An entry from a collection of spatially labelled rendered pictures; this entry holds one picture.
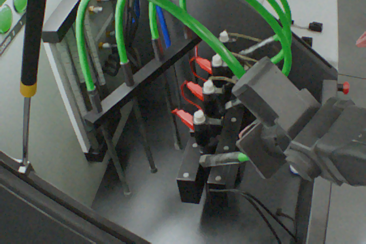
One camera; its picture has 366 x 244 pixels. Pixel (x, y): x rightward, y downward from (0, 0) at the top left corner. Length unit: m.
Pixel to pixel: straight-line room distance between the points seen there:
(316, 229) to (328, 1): 0.74
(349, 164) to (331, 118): 0.08
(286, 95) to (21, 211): 0.38
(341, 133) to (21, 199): 0.40
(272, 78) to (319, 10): 0.90
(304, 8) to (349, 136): 1.01
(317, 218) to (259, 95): 0.48
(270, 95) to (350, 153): 0.14
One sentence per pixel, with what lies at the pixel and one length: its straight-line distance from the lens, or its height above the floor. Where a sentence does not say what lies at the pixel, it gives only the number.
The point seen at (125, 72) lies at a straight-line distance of 1.02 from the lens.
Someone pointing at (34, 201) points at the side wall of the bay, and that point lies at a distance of 0.65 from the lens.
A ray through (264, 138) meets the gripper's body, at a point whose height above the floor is 1.28.
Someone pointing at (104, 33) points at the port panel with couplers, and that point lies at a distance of 1.20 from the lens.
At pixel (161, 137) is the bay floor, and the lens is 1.31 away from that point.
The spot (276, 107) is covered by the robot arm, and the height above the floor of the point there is 1.39.
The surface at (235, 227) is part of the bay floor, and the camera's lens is 1.12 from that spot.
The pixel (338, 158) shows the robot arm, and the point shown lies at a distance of 0.46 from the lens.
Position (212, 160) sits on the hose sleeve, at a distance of 0.84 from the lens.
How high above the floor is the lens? 1.77
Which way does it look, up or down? 43 degrees down
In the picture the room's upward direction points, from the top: 11 degrees counter-clockwise
